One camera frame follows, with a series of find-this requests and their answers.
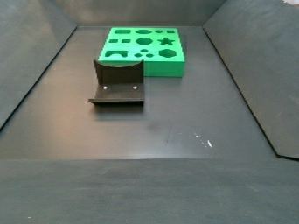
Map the black curved holder stand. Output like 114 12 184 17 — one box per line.
89 60 146 105

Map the green shape-sorting block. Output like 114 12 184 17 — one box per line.
98 27 186 78

